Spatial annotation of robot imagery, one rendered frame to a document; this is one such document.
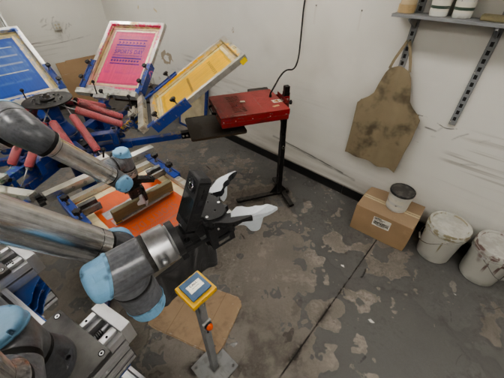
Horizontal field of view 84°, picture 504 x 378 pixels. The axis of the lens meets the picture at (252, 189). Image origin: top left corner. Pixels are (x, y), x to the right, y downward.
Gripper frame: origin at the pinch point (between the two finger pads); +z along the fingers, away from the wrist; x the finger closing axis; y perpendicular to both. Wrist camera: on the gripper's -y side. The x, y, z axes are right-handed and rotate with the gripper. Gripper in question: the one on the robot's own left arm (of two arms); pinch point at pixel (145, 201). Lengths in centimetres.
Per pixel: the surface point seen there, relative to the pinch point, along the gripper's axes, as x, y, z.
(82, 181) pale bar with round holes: -40.0, 15.8, -2.5
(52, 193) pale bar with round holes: -40, 32, -5
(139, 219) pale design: 4.9, 7.8, 4.5
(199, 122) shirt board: -59, -88, 9
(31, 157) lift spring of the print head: -78, 28, -9
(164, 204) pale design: 4.9, -8.0, 5.1
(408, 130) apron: 79, -193, 12
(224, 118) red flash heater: -26, -87, -7
